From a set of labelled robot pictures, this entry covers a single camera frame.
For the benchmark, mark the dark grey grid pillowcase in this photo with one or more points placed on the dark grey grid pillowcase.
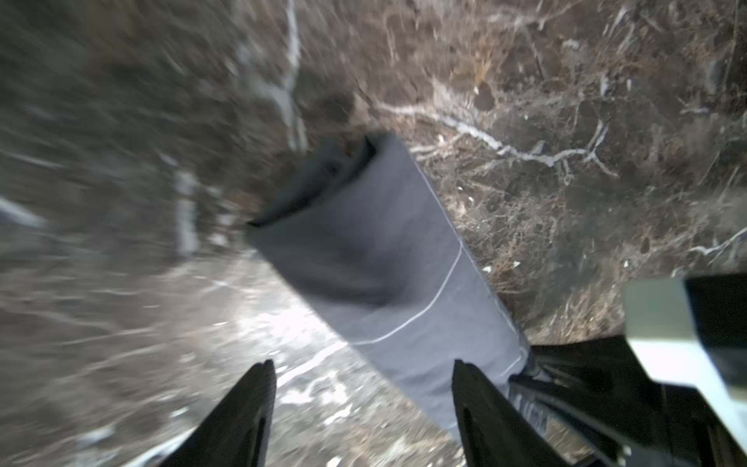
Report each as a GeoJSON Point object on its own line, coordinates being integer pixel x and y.
{"type": "Point", "coordinates": [364, 239]}

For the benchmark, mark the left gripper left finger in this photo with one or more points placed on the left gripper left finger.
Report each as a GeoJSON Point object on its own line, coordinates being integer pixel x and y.
{"type": "Point", "coordinates": [236, 433]}

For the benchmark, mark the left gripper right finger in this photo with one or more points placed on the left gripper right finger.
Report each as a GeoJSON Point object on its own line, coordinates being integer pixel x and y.
{"type": "Point", "coordinates": [492, 432]}

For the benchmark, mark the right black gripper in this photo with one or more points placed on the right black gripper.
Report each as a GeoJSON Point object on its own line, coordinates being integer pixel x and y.
{"type": "Point", "coordinates": [600, 391]}

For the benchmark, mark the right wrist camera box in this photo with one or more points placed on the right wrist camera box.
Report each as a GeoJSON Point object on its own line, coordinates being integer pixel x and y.
{"type": "Point", "coordinates": [692, 333]}

